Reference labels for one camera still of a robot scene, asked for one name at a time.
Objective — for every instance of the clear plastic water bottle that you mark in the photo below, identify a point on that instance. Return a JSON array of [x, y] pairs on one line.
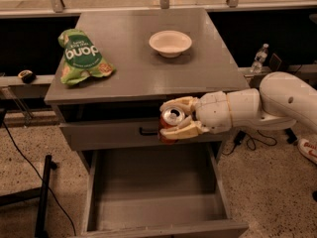
[[260, 57]]

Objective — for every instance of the small black box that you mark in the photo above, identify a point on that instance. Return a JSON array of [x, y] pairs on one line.
[[275, 63]]

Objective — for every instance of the white bowl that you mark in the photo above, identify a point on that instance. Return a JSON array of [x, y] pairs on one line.
[[170, 44]]

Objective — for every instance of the red coke can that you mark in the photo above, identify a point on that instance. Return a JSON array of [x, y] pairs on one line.
[[169, 118]]

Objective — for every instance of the black metal stand left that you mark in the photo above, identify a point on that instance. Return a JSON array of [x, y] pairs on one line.
[[41, 193]]

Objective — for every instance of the black power adapter with cable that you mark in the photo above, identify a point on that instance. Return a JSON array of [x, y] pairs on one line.
[[251, 141]]

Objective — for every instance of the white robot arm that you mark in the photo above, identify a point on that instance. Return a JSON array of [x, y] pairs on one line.
[[281, 101]]

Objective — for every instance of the black tape measure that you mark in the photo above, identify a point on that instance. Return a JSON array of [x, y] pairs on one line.
[[27, 76]]

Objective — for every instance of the green chip bag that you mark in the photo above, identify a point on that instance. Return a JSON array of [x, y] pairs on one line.
[[81, 58]]

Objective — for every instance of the white and red sneaker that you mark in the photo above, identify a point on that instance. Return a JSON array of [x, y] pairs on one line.
[[308, 150]]

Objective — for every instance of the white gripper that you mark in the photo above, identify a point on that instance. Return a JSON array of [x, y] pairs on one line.
[[213, 112]]

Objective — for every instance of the grey drawer cabinet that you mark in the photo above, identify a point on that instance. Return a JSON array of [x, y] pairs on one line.
[[143, 79]]

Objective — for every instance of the open bottom grey drawer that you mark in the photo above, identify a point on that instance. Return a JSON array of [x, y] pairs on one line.
[[158, 192]]

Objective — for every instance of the grey drawer with black handle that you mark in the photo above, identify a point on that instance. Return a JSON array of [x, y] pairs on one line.
[[111, 134]]

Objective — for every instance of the black stand leg right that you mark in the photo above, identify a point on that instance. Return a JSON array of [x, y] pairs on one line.
[[291, 137]]

